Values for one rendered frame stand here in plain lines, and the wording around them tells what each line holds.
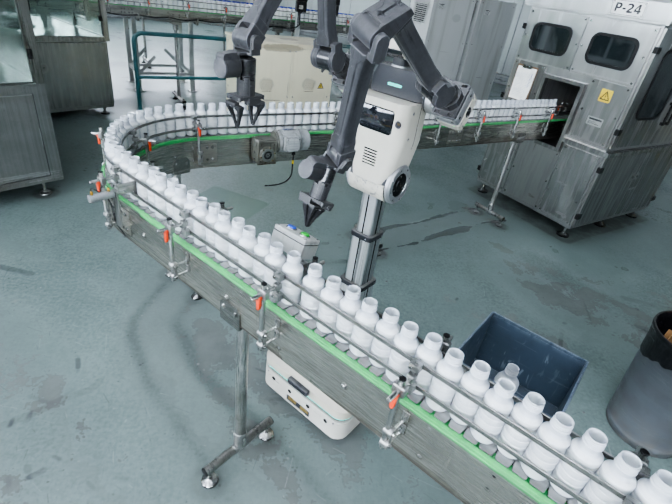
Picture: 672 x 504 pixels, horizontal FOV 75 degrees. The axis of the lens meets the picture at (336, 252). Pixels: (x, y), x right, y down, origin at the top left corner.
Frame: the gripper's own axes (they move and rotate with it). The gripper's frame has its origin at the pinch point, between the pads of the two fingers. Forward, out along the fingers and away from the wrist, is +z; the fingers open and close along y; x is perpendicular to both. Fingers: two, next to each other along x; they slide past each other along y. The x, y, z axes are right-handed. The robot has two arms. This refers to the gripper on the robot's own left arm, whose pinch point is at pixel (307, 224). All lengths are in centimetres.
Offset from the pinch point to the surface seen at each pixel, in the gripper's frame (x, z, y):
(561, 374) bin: 42, 14, 83
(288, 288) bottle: -16.4, 14.9, 13.1
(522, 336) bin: 40, 9, 68
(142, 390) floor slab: 12, 118, -68
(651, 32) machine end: 300, -180, 24
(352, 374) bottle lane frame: -16, 25, 41
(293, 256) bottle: -15.8, 6.0, 10.5
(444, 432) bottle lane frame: -17, 23, 68
